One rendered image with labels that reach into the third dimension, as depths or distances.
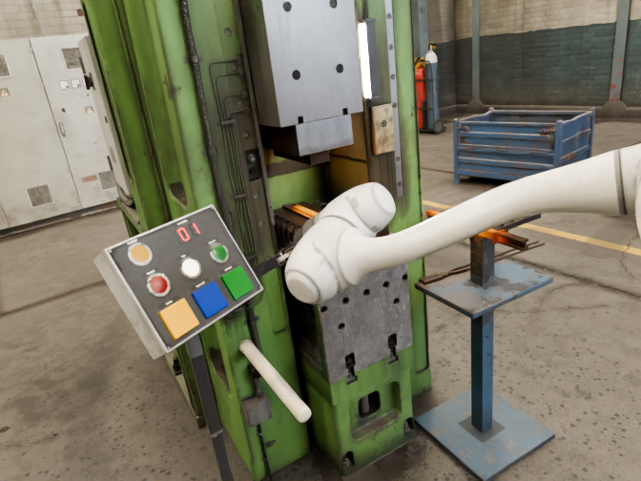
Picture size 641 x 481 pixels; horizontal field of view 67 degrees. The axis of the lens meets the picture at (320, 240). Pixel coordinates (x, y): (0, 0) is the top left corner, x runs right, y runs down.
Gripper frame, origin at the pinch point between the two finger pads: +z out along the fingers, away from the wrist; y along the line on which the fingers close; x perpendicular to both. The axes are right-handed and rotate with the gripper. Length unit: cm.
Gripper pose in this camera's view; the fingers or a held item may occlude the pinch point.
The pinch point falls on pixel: (264, 267)
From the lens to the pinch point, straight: 121.9
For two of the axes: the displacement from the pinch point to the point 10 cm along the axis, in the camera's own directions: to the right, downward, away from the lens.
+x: -5.1, -8.6, -0.3
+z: -6.5, 3.6, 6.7
